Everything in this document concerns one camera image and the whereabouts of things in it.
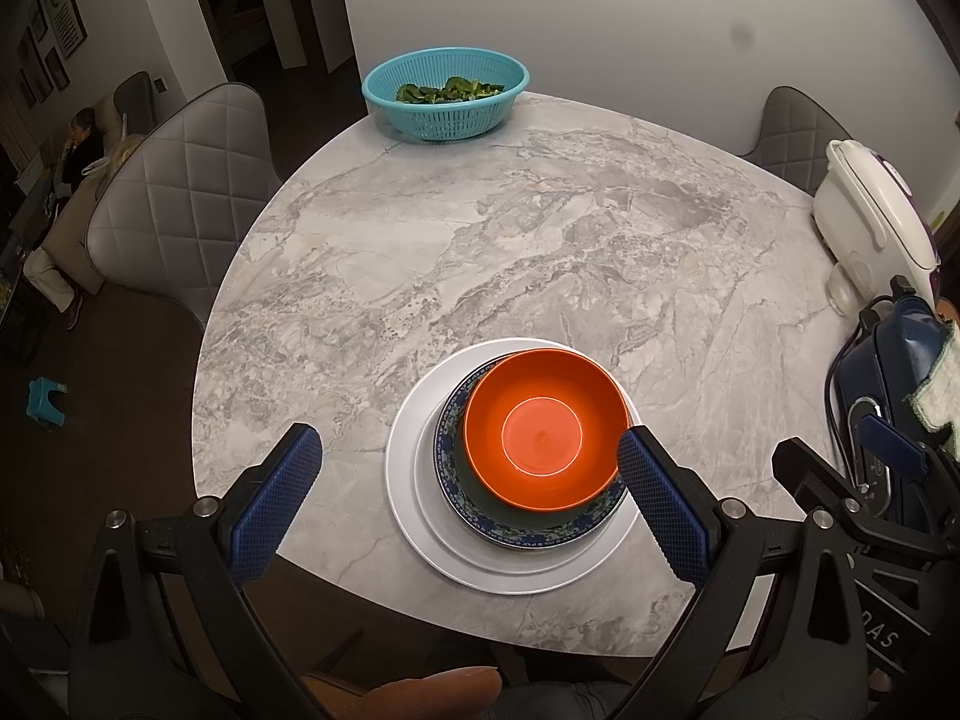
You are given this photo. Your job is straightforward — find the green leafy vegetables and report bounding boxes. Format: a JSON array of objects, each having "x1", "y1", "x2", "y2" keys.
[{"x1": 395, "y1": 76, "x2": 505, "y2": 104}]

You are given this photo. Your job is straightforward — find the teal plastic colander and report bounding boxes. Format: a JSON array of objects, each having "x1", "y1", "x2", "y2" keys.
[{"x1": 362, "y1": 49, "x2": 531, "y2": 142}]

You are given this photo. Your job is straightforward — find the clear glass cup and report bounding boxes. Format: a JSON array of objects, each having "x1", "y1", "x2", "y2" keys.
[{"x1": 825, "y1": 264, "x2": 860, "y2": 314}]

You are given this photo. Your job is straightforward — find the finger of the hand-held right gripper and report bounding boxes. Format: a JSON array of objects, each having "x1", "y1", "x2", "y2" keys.
[
  {"x1": 857, "y1": 414, "x2": 960, "y2": 497},
  {"x1": 771, "y1": 437, "x2": 960, "y2": 565}
]

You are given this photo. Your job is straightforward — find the dark door frame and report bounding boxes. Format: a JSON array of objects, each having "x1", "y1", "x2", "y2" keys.
[{"x1": 199, "y1": 0, "x2": 359, "y2": 83}]

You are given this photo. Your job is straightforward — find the dark grey quilted chair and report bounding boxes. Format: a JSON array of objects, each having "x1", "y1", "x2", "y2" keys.
[{"x1": 739, "y1": 86, "x2": 856, "y2": 196}]

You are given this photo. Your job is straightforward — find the framed wall picture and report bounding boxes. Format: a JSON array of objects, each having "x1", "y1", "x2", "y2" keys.
[
  {"x1": 41, "y1": 0, "x2": 89, "y2": 61},
  {"x1": 15, "y1": 26, "x2": 50, "y2": 104},
  {"x1": 41, "y1": 45, "x2": 72, "y2": 91}
]

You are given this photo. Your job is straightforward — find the blue patterned green bowl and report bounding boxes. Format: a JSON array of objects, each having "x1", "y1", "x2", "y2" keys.
[{"x1": 433, "y1": 351, "x2": 629, "y2": 548}]

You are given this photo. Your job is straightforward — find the large white plate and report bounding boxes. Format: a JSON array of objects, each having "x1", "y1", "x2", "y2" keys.
[{"x1": 385, "y1": 337, "x2": 646, "y2": 597}]

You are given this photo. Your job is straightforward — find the orange bowl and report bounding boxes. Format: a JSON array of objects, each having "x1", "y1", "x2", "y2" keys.
[{"x1": 463, "y1": 349, "x2": 632, "y2": 509}]

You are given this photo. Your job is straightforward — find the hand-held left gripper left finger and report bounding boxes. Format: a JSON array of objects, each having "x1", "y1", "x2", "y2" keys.
[{"x1": 67, "y1": 424, "x2": 323, "y2": 720}]

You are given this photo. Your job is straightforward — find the white cloth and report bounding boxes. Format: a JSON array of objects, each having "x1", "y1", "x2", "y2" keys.
[{"x1": 911, "y1": 319, "x2": 960, "y2": 458}]

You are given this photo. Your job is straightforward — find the black power cable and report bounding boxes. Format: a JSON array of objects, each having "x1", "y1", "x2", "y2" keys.
[{"x1": 825, "y1": 277, "x2": 912, "y2": 460}]

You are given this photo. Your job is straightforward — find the medium white plate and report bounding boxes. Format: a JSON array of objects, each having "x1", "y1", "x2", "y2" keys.
[{"x1": 412, "y1": 351, "x2": 637, "y2": 575}]

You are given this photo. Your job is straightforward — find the yellow cloth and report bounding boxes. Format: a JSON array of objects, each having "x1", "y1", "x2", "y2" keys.
[{"x1": 111, "y1": 133, "x2": 143, "y2": 182}]

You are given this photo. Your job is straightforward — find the grey armchair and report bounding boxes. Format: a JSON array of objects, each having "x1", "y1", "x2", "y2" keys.
[{"x1": 112, "y1": 71, "x2": 156, "y2": 140}]

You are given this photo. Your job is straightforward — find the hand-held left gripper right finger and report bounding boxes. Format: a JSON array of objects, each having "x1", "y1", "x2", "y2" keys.
[{"x1": 616, "y1": 426, "x2": 893, "y2": 720}]

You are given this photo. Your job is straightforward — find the teal plastic stool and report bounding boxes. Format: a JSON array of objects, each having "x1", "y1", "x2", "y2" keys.
[{"x1": 28, "y1": 381, "x2": 68, "y2": 425}]

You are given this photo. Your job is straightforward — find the light grey quilted chair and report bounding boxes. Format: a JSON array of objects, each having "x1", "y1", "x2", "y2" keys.
[{"x1": 88, "y1": 82, "x2": 282, "y2": 331}]

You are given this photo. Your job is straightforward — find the dark blue appliance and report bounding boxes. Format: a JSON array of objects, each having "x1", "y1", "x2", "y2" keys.
[{"x1": 834, "y1": 294, "x2": 953, "y2": 511}]

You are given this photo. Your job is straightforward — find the person's left hand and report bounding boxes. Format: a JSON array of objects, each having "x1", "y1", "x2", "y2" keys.
[{"x1": 371, "y1": 666, "x2": 502, "y2": 720}]

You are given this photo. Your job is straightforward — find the white rice cooker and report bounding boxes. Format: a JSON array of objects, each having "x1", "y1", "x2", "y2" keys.
[{"x1": 814, "y1": 139, "x2": 942, "y2": 301}]

